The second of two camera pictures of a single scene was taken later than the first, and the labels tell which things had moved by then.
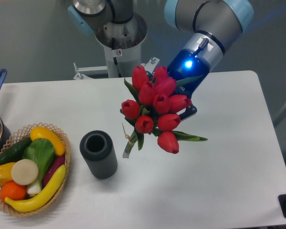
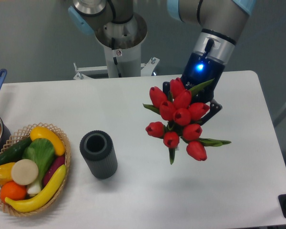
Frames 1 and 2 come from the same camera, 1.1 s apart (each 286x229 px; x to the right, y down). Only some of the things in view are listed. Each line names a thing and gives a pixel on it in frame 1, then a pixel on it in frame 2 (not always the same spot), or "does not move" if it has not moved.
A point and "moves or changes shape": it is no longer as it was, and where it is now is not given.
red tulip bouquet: [156, 109] moves or changes shape
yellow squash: [39, 132] does not move
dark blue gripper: [184, 64] → [199, 68]
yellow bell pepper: [2, 173] does not move
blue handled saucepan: [0, 136] does not move
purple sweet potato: [56, 163] does not move
